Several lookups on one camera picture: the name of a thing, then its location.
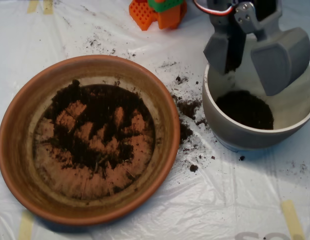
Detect dark soil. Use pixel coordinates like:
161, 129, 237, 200
214, 89, 275, 130
41, 79, 151, 180

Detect spilled soil pile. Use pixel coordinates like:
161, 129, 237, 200
171, 93, 208, 146

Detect white ceramic pot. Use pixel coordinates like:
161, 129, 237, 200
201, 34, 310, 152

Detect terracotta saucer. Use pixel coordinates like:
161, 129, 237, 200
0, 54, 181, 227

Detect beige masking tape strip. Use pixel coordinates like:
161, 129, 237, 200
281, 199, 306, 240
43, 0, 55, 15
26, 0, 40, 14
17, 211, 35, 240
263, 0, 276, 12

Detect clear plastic sheet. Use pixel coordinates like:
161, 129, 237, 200
0, 0, 310, 240

